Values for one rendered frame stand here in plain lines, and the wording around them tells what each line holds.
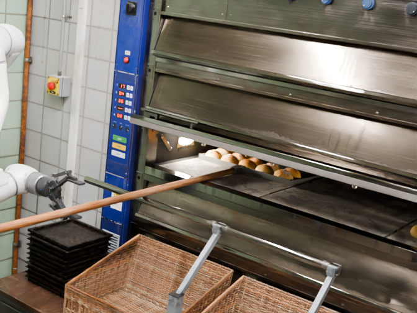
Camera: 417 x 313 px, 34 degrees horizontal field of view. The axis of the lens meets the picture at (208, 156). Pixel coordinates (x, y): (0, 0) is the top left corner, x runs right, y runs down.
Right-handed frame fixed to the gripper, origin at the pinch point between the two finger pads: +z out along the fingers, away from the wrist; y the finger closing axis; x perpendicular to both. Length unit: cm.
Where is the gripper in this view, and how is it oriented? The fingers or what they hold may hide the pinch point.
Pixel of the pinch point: (79, 200)
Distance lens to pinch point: 261.4
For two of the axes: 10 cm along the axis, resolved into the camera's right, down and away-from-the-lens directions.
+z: 7.9, 2.4, -5.6
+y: -1.3, 9.6, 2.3
